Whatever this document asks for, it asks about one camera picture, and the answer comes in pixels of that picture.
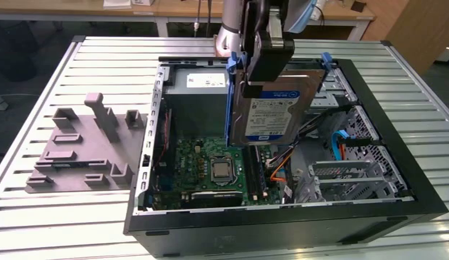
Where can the brown wooden cabinet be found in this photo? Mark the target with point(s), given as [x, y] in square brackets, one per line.
[420, 27]

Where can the metal disk bay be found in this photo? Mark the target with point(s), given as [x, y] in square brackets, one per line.
[348, 165]

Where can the silver CPU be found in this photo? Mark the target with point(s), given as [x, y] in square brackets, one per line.
[221, 169]

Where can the black RAM stick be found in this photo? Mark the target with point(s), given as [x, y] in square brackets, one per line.
[261, 173]

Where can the grey power supply unit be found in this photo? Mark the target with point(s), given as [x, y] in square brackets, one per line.
[196, 113]

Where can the metal optical drive cage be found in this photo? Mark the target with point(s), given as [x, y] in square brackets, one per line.
[333, 100]

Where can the black open PC case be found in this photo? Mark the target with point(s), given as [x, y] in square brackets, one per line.
[246, 233]

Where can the hard disk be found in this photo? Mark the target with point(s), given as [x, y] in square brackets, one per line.
[272, 119]

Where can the green motherboard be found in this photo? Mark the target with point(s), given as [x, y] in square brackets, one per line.
[192, 162]

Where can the white box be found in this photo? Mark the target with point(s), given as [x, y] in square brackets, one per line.
[117, 3]

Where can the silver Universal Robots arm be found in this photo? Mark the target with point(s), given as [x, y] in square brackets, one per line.
[230, 27]

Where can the grey parts rack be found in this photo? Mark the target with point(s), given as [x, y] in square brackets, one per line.
[87, 151]

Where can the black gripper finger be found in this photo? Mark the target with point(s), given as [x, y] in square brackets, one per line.
[252, 90]

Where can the black graphics card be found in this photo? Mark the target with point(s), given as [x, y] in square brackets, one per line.
[217, 198]

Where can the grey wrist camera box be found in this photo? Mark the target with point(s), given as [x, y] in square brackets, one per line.
[276, 29]

